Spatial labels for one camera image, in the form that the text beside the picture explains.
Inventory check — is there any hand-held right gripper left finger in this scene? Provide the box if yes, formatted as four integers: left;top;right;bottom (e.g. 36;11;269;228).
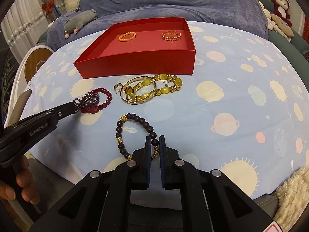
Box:
29;135;152;232

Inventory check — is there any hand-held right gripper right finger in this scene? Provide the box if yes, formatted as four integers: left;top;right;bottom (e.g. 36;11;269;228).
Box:
158;135;284;232

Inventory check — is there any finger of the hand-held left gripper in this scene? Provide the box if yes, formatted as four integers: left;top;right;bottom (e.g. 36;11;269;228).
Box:
51;101;81;123

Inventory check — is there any purple small bead bracelet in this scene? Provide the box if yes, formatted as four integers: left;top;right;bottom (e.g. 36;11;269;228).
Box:
72;94;100;113

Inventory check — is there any dark red bead bracelet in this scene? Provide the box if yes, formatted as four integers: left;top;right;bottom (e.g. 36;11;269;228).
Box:
81;88;113;114

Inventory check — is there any dark brown bead bracelet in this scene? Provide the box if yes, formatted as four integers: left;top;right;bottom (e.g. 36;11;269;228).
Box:
116;113;161;161

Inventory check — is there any gold bangle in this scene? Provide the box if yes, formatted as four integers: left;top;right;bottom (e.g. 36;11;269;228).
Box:
120;76;157;105

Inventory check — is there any gold hoop earring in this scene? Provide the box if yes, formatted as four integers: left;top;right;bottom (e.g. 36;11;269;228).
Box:
123;86;137;101

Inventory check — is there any yellow bead bracelet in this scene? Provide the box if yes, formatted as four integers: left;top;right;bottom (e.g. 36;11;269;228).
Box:
130;74;183;102

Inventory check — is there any red cardboard box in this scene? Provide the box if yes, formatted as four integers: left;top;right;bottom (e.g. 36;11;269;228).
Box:
73;17;196;79

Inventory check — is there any person's left hand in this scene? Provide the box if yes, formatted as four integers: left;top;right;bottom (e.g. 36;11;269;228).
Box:
0;155;41;205

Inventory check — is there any white round wooden device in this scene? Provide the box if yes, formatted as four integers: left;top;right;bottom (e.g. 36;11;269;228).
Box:
5;44;55;126

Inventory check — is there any grey plush toy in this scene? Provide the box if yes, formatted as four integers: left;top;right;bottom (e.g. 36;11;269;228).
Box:
63;9;98;39

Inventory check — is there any light blue printed bedsheet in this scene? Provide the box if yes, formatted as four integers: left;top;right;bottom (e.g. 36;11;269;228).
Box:
11;20;309;199

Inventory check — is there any white sheer curtain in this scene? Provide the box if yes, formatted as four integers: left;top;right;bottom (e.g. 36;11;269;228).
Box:
0;0;47;62

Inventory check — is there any red bow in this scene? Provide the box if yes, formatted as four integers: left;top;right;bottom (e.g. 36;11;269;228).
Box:
42;0;55;14

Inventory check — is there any white fluffy blanket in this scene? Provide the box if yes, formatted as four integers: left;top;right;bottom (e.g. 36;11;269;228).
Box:
273;165;309;232

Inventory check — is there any blue velvet blanket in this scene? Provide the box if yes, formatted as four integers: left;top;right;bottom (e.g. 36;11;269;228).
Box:
47;0;269;51

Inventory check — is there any small white plush toy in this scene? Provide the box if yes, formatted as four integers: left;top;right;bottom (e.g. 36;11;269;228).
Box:
258;1;274;31

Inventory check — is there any beige cookie plush toy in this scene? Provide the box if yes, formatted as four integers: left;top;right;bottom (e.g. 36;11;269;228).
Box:
270;13;295;41

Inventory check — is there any red monkey plush toy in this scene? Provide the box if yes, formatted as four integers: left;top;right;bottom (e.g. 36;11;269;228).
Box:
270;0;292;27

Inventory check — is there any orange bead bracelet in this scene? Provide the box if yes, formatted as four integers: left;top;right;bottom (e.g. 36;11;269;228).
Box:
118;32;137;42

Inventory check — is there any gold chain cuff bracelet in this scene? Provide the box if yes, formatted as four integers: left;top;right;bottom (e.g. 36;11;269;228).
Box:
161;30;181;41

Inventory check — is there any green sofa frame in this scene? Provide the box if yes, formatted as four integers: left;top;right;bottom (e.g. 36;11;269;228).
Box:
238;0;309;70

